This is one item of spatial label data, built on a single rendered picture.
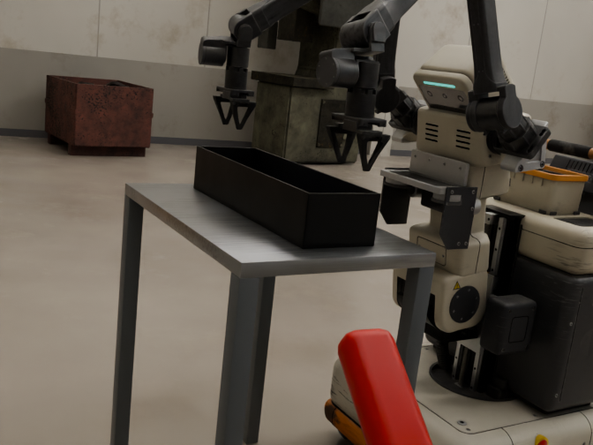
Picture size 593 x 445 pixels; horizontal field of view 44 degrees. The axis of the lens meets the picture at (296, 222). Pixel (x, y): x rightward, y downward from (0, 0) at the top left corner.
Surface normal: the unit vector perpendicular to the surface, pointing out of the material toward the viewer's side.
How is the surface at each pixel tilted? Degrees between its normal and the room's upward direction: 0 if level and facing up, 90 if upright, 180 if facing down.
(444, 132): 98
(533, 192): 92
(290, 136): 90
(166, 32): 90
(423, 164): 90
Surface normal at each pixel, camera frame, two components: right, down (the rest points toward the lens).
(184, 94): 0.40, 0.25
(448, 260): -0.87, 0.15
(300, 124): 0.58, 0.25
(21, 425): 0.11, -0.97
